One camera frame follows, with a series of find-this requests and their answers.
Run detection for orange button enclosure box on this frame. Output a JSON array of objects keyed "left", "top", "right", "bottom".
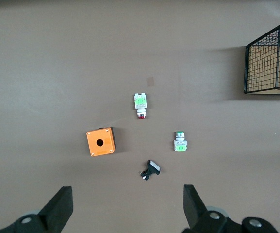
[{"left": 85, "top": 126, "right": 117, "bottom": 158}]

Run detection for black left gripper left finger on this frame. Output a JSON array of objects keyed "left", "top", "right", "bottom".
[{"left": 0, "top": 186, "right": 74, "bottom": 233}]

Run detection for red push button green block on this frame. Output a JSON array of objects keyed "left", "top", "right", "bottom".
[{"left": 133, "top": 92, "right": 148, "bottom": 120}]

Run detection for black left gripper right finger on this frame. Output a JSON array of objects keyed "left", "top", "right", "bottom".
[{"left": 181, "top": 184, "right": 280, "bottom": 233}]

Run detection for black white rectangular switch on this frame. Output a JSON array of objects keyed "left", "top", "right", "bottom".
[{"left": 138, "top": 159, "right": 162, "bottom": 182}]

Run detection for wooden tray black wire sides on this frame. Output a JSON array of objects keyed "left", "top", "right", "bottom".
[{"left": 243, "top": 15, "right": 280, "bottom": 96}]

